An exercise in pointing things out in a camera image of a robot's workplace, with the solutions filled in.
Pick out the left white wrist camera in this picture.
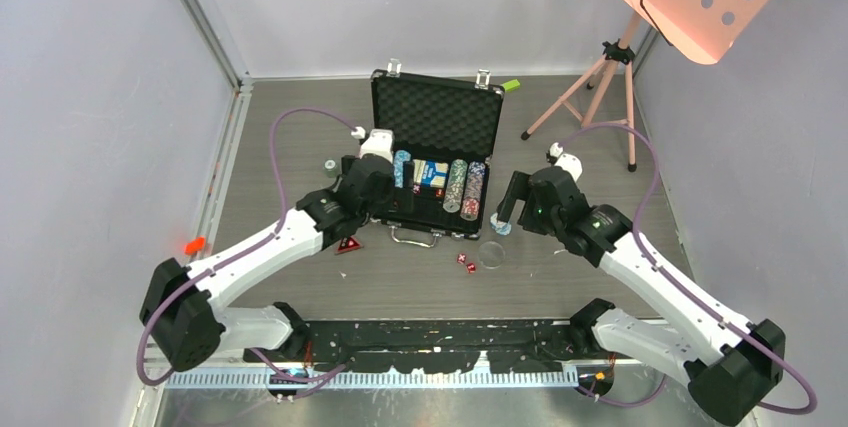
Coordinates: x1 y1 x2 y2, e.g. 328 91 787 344
350 126 394 163

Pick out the orange clip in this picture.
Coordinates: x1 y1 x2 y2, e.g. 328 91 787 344
183 236 206 256

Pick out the light blue chip row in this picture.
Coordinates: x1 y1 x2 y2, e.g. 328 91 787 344
393 150 412 188

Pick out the black poker set case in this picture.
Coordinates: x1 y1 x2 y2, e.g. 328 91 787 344
370 65 505 242

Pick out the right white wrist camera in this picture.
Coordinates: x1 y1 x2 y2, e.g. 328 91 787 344
547 142 583 182

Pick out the light blue chip stack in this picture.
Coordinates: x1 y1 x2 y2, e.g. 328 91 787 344
489 213 512 236

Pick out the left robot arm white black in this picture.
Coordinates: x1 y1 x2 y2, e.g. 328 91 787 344
137 154 395 372

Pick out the green block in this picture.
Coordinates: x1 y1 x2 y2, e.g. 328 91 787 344
497 79 521 94

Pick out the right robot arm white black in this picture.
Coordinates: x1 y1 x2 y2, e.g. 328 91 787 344
497 165 786 426

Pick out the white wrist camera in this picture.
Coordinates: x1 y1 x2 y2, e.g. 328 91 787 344
350 126 394 163
547 142 583 182

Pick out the blue orange chip row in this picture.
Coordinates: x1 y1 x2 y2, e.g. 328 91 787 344
460 162 486 221

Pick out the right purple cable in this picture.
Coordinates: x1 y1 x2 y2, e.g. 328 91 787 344
556 121 819 416

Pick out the green chip stack on table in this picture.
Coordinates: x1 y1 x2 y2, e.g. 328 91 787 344
323 159 340 178

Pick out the green grey chip row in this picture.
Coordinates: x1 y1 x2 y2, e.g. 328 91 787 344
442 159 468 214

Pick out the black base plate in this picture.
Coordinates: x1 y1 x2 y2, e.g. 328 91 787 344
245 317 637 376

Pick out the blue boxed card deck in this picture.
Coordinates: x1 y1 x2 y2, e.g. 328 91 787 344
413 159 449 189

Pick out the red black triangle dealer button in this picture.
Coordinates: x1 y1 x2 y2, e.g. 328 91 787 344
336 236 363 255

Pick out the clear round disc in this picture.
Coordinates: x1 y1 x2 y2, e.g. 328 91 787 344
477 241 506 269

